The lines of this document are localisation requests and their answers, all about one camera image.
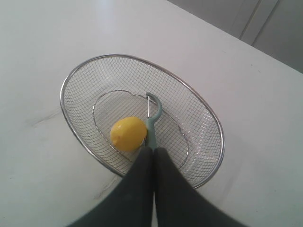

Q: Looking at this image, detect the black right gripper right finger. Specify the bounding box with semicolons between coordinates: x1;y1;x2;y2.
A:
153;148;234;227

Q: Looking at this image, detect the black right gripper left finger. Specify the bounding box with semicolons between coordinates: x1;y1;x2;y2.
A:
70;147;153;227

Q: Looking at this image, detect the yellow lemon with red sticker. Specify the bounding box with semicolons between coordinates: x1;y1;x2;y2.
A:
110;116;147;152

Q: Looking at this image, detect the teal handled peeler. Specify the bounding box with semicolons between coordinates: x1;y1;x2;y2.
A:
145;92;162;150

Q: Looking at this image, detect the white cabinet door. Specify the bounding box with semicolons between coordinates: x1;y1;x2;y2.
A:
239;0;279;45

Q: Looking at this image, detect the steel wire mesh basket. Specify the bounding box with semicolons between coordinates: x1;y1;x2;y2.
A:
60;54;224;188

